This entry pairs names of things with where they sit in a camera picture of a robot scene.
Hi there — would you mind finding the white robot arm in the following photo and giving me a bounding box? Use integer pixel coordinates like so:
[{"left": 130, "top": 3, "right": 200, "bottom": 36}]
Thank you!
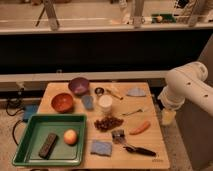
[{"left": 157, "top": 61, "right": 213, "bottom": 126}]

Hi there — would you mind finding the white paper cup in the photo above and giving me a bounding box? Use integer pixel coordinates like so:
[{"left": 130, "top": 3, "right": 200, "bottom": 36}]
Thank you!
[{"left": 98, "top": 95, "right": 113, "bottom": 114}]

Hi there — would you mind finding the blue grey small cup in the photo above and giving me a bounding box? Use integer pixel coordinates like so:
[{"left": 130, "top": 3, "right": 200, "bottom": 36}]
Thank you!
[{"left": 81, "top": 95, "right": 93, "bottom": 110}]

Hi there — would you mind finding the silver fork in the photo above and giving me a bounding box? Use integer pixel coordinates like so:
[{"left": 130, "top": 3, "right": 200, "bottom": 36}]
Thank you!
[{"left": 121, "top": 108, "right": 146, "bottom": 116}]

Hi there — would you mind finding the orange carrot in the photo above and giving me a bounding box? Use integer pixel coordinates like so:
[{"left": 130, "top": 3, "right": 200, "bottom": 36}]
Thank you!
[{"left": 129, "top": 121, "right": 151, "bottom": 135}]

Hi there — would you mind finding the light blue folded cloth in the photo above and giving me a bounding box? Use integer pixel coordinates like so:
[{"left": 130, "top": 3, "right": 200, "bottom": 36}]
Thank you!
[{"left": 127, "top": 87, "right": 146, "bottom": 97}]

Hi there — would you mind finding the wooden cutting board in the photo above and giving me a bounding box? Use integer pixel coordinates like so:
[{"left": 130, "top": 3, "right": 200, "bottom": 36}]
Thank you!
[{"left": 36, "top": 81, "right": 171, "bottom": 170}]

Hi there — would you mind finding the small metallic square object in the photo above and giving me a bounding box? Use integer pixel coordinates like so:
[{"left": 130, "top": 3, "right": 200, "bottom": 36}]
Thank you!
[{"left": 111, "top": 129, "right": 125, "bottom": 144}]

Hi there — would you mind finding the blue square sponge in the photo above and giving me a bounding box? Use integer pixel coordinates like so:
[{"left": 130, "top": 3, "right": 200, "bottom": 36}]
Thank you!
[{"left": 90, "top": 140, "right": 112, "bottom": 156}]

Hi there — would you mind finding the purple bowl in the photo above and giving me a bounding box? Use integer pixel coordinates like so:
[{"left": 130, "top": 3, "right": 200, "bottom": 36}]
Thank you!
[{"left": 68, "top": 77, "right": 90, "bottom": 96}]

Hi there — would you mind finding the yellow red apple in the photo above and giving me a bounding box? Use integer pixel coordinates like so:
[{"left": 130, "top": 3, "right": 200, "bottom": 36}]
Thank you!
[{"left": 64, "top": 129, "right": 77, "bottom": 145}]

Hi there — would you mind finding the orange wooden bowl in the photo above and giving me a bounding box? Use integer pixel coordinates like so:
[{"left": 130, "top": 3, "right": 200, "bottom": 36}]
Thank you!
[{"left": 51, "top": 93, "right": 74, "bottom": 113}]

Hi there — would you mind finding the dark rectangular sponge block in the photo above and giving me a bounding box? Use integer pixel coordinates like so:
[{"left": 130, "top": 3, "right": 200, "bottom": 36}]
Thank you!
[{"left": 38, "top": 133, "right": 58, "bottom": 159}]

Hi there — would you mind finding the green plastic tray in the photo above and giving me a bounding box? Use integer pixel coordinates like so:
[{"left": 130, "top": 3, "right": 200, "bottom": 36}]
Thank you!
[{"left": 12, "top": 114, "right": 86, "bottom": 167}]

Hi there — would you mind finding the blue box on floor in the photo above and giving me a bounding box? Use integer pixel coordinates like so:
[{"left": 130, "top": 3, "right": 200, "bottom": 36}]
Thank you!
[{"left": 22, "top": 105, "right": 38, "bottom": 122}]

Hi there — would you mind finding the black handled brush tool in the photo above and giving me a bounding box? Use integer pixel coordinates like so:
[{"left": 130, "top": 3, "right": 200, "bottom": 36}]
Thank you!
[{"left": 123, "top": 145, "right": 156, "bottom": 157}]

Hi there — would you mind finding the black cable on floor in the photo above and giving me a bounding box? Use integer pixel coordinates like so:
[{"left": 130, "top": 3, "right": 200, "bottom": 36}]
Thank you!
[{"left": 5, "top": 96, "right": 26, "bottom": 146}]

